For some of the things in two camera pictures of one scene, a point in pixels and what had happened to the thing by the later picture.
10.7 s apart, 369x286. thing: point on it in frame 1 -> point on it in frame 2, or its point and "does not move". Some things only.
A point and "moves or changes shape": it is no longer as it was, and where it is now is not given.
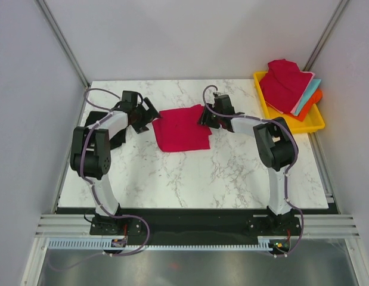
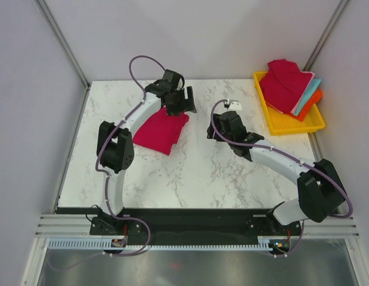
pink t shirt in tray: x=294 y=111 does not move
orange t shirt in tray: x=315 y=98 does not move
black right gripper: x=205 y=119 -> x=217 y=123
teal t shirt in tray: x=309 y=93 does not move
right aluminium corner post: x=326 y=35 does not move
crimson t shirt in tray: x=283 y=84 does not move
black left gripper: x=151 y=111 -> x=183 y=106
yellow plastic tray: x=315 y=119 does not move
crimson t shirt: x=179 y=130 moves or changes shape
